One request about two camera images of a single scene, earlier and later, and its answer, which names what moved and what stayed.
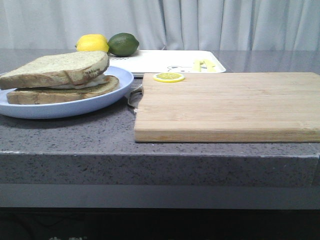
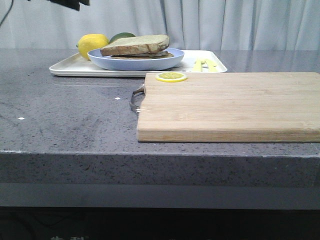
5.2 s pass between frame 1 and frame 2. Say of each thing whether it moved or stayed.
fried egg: moved
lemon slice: stayed
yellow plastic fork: stayed
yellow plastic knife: stayed
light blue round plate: moved
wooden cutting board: stayed
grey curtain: stayed
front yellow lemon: stayed
